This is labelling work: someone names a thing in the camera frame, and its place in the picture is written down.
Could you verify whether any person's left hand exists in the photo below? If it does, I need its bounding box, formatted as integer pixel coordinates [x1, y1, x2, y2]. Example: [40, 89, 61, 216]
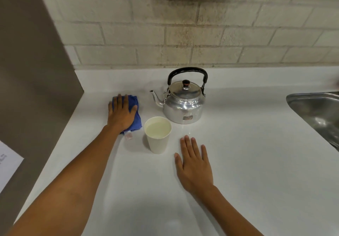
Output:
[107, 94, 138, 134]

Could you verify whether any person's right hand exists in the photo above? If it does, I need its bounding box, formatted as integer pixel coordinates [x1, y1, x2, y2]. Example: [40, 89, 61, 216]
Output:
[174, 135, 214, 194]

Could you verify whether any blue cloth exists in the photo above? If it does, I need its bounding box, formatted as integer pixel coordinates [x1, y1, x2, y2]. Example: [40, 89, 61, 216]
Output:
[112, 95, 142, 134]

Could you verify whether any person's left forearm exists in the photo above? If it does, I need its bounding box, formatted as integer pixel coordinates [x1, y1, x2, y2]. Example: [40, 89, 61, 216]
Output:
[6, 125, 120, 236]

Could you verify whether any person's right forearm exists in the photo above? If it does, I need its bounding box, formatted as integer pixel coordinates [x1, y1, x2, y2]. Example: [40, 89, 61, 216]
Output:
[191, 185, 265, 236]

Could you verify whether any white paper cup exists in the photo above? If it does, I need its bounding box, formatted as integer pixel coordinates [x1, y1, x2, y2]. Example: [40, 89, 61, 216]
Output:
[144, 116, 172, 154]

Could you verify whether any silver metal kettle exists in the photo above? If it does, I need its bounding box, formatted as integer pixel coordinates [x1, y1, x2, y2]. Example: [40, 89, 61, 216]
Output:
[150, 67, 209, 125]

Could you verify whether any brown cabinet side panel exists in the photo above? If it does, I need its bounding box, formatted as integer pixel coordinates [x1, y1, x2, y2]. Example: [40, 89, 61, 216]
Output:
[0, 0, 85, 236]

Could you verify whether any stainless steel sink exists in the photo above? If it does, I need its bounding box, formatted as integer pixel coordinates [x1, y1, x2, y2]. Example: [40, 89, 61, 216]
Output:
[286, 92, 339, 152]

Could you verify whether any white paper sheet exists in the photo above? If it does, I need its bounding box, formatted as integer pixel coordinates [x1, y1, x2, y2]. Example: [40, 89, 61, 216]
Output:
[0, 141, 24, 193]

